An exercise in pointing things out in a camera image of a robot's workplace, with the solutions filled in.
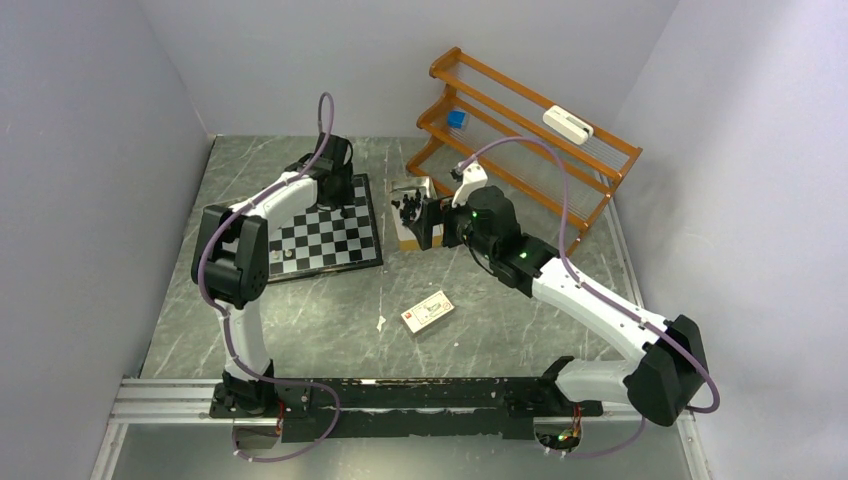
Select white device on rack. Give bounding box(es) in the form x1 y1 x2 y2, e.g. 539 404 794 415
542 105 594 145

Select orange wooden rack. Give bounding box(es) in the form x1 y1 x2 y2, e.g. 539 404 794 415
406 47 643 253

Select tin box black pieces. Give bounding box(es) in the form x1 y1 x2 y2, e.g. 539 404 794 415
389 176 436 252

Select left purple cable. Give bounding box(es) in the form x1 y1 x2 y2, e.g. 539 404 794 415
195 91 343 464

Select white red card box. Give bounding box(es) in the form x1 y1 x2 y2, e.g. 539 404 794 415
401 290 455 334

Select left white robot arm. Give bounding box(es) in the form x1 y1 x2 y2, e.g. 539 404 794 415
192 134 353 416

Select blue block on rack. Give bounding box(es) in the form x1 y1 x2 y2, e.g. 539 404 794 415
445 109 469 130

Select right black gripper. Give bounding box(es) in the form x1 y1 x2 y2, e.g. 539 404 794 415
410 194 496 260

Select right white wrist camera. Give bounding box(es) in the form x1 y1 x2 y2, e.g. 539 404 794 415
452 160 488 208

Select black mounting base plate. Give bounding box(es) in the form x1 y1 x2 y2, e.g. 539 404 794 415
209 376 603 443

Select aluminium rail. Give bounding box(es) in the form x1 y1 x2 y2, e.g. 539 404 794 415
111 377 641 428

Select black white chessboard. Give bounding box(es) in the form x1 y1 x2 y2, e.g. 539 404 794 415
268 173 383 283

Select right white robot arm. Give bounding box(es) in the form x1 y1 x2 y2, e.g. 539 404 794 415
402 186 714 426

